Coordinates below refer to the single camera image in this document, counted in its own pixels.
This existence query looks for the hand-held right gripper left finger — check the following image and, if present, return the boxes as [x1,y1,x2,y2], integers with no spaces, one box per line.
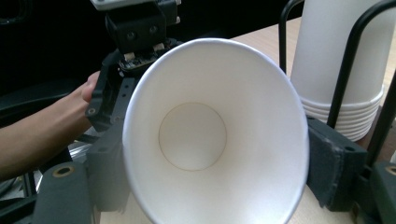
[86,123,133,213]

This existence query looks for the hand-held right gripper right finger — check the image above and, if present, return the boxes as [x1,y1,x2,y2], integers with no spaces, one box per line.
[305,117,369,213]

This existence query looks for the wooden cup rack black wires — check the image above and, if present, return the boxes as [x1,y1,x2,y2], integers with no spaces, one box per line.
[277,0,396,168]

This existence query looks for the single white paper cup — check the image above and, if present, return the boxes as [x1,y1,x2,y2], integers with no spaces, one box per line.
[121,37,310,224]

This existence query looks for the short stack of white cups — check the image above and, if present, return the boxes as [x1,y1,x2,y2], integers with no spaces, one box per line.
[290,0,396,143]

